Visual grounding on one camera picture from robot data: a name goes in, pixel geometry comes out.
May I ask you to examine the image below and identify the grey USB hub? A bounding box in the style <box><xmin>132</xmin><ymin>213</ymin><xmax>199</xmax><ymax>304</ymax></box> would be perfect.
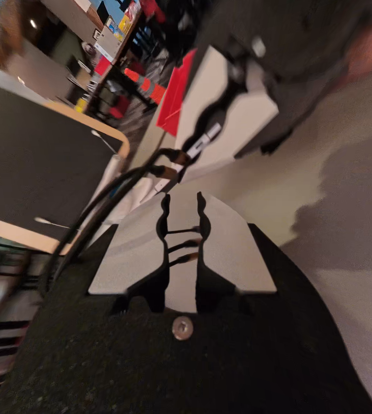
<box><xmin>154</xmin><ymin>122</ymin><xmax>223</xmax><ymax>194</ymax></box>

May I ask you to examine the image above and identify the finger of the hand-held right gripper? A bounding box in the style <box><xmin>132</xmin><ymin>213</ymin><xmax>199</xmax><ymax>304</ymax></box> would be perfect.
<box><xmin>186</xmin><ymin>60</ymin><xmax>280</xmax><ymax>162</ymax></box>
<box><xmin>174</xmin><ymin>45</ymin><xmax>249</xmax><ymax>164</ymax></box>

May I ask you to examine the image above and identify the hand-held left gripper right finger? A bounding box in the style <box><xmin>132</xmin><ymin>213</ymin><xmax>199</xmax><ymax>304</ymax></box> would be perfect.
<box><xmin>196</xmin><ymin>191</ymin><xmax>277</xmax><ymax>294</ymax></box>

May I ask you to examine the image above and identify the person's right hand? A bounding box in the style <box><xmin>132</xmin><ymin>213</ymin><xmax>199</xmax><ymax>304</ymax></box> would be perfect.
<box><xmin>342</xmin><ymin>10</ymin><xmax>372</xmax><ymax>89</ymax></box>

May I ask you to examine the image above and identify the black board wooden frame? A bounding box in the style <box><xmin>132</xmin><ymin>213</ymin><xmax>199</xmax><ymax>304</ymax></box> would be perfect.
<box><xmin>0</xmin><ymin>79</ymin><xmax>131</xmax><ymax>256</ymax></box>

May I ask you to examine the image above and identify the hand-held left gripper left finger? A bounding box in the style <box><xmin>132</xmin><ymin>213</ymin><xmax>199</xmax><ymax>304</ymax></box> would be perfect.
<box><xmin>88</xmin><ymin>193</ymin><xmax>170</xmax><ymax>295</ymax></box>

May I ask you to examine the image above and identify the orange traffic cone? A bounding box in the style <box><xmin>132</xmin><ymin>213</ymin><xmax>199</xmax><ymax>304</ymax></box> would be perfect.
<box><xmin>123</xmin><ymin>67</ymin><xmax>167</xmax><ymax>105</ymax></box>

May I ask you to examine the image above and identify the white cardboard box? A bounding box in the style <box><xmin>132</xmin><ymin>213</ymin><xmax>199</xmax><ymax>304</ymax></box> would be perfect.
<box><xmin>94</xmin><ymin>31</ymin><xmax>123</xmax><ymax>63</ymax></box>

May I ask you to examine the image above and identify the red storage bin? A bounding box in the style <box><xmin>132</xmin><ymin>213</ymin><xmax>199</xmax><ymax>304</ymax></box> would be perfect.
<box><xmin>156</xmin><ymin>49</ymin><xmax>198</xmax><ymax>137</ymax></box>

